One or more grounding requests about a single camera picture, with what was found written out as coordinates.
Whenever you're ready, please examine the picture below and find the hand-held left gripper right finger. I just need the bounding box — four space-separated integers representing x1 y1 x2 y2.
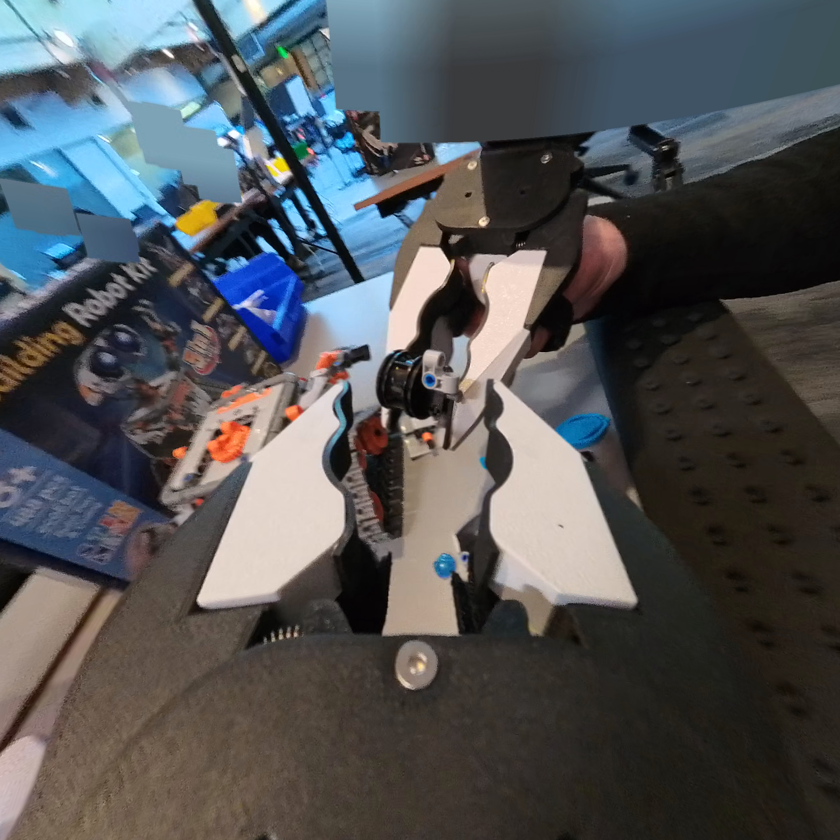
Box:
473 380 640 615

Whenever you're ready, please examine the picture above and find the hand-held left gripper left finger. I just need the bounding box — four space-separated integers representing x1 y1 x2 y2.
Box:
197 381 358 613

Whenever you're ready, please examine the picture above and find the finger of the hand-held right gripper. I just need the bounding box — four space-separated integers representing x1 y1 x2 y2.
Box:
445 250 555 450
390 245 456 364

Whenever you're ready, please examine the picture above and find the small black wheel assembly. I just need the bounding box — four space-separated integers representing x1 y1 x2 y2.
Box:
376 344 463 456

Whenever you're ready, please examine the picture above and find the blue plastic separator tool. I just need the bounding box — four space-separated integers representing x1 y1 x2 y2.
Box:
553 413 613 455

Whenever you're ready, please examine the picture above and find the person's right forearm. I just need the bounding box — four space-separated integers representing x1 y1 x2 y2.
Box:
604 125 840 325

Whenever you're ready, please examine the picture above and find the person's right hand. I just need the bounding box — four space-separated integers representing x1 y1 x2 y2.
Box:
523 214 634 351

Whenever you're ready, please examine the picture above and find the wooden work table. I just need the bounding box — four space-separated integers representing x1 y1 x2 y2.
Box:
353 150 483 214

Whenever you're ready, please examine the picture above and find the grey orange tracked toy robot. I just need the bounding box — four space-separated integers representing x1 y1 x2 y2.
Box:
158 344 405 561

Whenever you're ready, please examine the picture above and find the blue plastic bin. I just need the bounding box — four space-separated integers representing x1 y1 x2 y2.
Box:
213 251 311 367

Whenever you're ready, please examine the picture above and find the black perforated board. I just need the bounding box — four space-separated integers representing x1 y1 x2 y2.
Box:
588 300 840 802

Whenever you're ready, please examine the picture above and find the black stand pole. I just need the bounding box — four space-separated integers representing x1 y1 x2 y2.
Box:
193 0 367 286

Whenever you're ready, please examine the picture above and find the blue cardboard box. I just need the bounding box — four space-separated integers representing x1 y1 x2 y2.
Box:
0 250 312 588

